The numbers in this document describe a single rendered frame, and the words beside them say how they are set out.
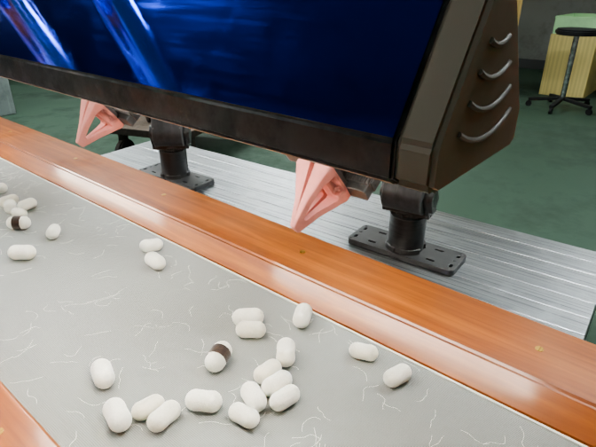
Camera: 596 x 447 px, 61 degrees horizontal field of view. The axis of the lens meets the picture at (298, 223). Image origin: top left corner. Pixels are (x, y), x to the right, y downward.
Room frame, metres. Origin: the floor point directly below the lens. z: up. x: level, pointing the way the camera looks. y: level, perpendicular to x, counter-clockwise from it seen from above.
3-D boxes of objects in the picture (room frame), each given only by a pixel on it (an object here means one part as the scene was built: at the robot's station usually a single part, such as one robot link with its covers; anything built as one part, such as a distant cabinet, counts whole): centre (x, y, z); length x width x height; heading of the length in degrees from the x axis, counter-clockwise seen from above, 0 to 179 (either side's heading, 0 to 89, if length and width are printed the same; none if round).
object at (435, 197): (0.77, -0.19, 0.77); 0.09 x 0.06 x 0.06; 58
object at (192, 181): (1.13, 0.29, 0.71); 0.20 x 0.07 x 0.08; 54
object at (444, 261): (0.78, -0.19, 0.71); 0.20 x 0.07 x 0.08; 54
